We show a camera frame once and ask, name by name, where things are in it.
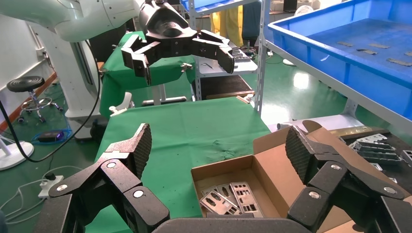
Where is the blue plastic bin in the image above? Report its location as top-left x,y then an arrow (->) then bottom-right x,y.
180,0 -> 258,14

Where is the white power strip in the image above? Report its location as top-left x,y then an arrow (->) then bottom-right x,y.
38,172 -> 64,200

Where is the black rubber pad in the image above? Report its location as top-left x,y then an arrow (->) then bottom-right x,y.
199,74 -> 255,97

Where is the black round stool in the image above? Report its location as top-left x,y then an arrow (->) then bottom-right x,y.
6,75 -> 65,124

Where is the grey perforated shelf post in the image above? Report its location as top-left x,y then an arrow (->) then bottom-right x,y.
254,0 -> 270,117

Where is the small black electronic box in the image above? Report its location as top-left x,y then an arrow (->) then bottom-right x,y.
37,130 -> 65,144

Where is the blue garment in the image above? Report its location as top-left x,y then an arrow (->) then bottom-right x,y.
242,1 -> 263,41

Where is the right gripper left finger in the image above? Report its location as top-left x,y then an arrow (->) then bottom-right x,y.
34,123 -> 171,233

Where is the yellow garment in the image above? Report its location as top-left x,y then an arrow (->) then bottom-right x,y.
210,8 -> 243,47

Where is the silver metal bracket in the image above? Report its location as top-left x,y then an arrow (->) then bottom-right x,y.
352,143 -> 397,154
355,133 -> 389,145

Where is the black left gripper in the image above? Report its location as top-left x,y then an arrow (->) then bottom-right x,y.
120,0 -> 236,86

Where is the white pipe fitting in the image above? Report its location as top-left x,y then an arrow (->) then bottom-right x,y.
276,121 -> 305,132

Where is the white round stand base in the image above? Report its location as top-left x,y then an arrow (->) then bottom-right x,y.
0,135 -> 34,171

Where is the white cable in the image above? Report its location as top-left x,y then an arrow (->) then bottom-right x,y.
0,178 -> 46,226

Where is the grey metal rack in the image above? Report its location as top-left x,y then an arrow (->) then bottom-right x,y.
188,0 -> 258,101

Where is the blue cable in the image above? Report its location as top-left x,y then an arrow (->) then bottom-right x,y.
30,128 -> 75,145

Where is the stack of metal plates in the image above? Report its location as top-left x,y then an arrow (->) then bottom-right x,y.
230,46 -> 252,62

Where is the silver I/O shield plate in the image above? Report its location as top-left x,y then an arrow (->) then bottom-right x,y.
230,182 -> 265,219
201,183 -> 234,198
199,189 -> 242,216

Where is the blue plastic tray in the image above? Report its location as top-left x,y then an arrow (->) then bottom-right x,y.
268,0 -> 412,121

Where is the white robot torso column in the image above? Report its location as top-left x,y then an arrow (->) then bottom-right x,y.
30,25 -> 108,131

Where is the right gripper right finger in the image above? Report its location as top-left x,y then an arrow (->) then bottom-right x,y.
285,125 -> 412,233

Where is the green table cloth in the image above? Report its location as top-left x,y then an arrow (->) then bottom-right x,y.
99,31 -> 197,118
85,96 -> 272,233

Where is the brown cardboard box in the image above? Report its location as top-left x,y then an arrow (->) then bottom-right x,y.
190,119 -> 412,233

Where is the black cable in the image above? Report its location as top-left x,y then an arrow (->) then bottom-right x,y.
0,64 -> 102,164

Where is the wooden board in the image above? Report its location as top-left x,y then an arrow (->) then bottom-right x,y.
206,90 -> 255,100

